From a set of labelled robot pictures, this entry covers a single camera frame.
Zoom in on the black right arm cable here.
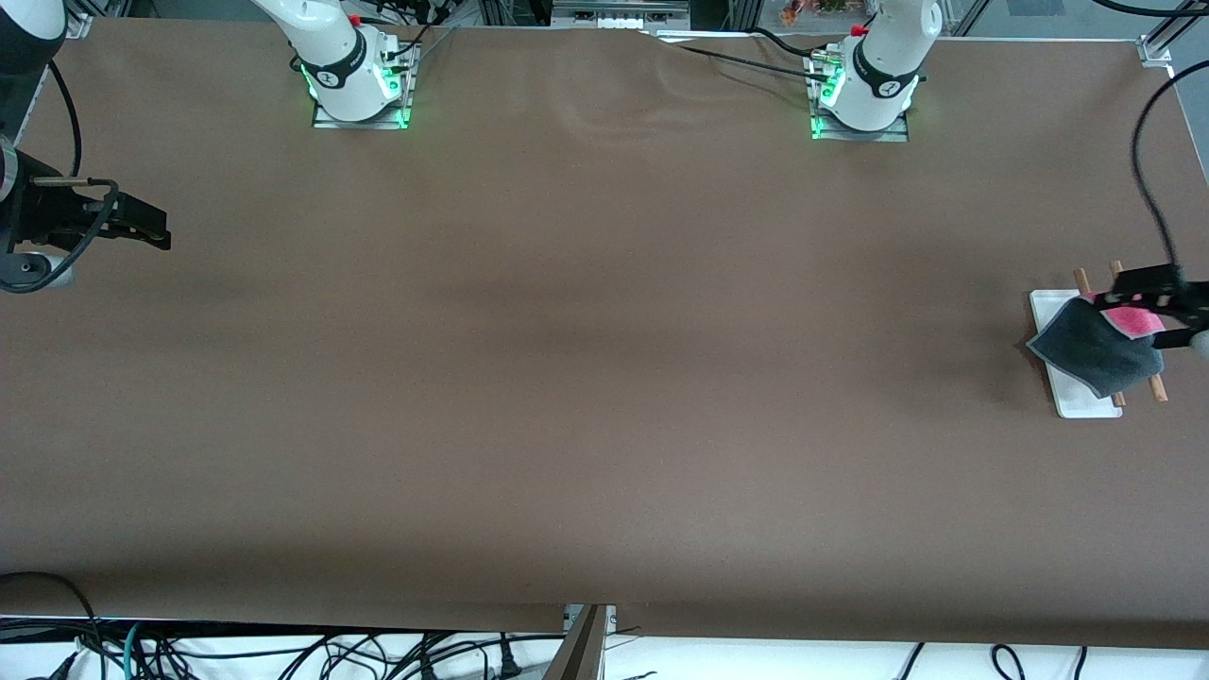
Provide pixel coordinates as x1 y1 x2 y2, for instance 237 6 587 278
5 60 123 286

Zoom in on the white rack base plate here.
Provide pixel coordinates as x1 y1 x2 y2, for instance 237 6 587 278
1029 289 1125 419

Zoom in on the brown table cover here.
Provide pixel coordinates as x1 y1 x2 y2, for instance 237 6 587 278
0 17 1209 651

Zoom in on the short black table cable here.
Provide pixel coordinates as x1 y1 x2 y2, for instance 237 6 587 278
750 25 828 60

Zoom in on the pink and grey towel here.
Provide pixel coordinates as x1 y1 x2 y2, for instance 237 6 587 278
1026 291 1168 400

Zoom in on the black cable with plug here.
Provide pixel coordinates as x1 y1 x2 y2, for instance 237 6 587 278
482 635 522 680

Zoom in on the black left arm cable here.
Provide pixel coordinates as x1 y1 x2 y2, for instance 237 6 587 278
1130 60 1209 277

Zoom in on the orange red packaging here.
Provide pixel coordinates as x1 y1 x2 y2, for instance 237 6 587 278
781 0 876 26

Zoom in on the brown angled beam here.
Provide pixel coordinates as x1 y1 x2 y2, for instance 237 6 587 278
542 604 617 680

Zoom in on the thick black looped cable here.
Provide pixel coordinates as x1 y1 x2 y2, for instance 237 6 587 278
0 570 101 680

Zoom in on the long black table cable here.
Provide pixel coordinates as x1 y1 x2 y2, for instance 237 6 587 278
644 30 836 82

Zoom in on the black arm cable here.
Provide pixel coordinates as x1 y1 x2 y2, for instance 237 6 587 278
5 60 123 286
1130 60 1209 277

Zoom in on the white power strip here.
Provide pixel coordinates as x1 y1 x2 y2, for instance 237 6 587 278
552 0 691 32

